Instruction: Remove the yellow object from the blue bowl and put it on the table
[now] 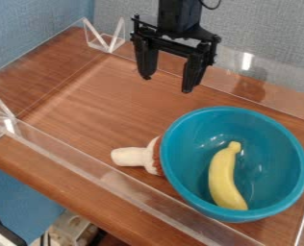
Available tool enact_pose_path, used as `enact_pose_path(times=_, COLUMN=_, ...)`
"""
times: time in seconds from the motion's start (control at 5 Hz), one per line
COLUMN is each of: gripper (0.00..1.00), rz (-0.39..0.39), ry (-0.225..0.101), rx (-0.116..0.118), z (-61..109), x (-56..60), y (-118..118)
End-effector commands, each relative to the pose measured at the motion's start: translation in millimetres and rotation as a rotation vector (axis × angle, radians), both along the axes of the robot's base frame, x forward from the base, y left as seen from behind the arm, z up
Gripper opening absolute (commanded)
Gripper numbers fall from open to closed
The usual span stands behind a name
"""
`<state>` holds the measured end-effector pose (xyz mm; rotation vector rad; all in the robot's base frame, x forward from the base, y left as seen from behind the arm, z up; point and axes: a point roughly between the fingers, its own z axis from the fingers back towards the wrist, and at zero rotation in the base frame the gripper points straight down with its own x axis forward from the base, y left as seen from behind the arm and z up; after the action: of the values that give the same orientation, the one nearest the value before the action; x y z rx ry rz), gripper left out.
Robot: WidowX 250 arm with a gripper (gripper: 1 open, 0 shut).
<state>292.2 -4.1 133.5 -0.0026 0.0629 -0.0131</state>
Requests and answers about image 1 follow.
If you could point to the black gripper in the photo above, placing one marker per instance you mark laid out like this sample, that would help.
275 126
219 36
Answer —
176 33

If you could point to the yellow toy banana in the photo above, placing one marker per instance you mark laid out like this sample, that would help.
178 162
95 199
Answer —
224 190

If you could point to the blue plastic bowl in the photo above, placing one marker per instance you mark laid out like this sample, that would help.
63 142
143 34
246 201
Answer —
270 164

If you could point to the clear acrylic back barrier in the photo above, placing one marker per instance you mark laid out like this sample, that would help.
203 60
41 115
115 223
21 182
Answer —
267 82

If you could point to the clear acrylic barrier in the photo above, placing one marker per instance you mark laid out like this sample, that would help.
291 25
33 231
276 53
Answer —
267 82
162 206

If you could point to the plush toy mushroom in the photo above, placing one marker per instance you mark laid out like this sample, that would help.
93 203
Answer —
141 156

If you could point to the clear acrylic front barrier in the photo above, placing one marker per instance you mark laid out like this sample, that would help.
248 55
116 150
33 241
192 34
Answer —
162 206

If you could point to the clear acrylic corner bracket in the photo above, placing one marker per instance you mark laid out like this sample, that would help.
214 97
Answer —
101 41

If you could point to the grey metal frame below table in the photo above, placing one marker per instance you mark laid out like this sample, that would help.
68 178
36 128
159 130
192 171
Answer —
72 230

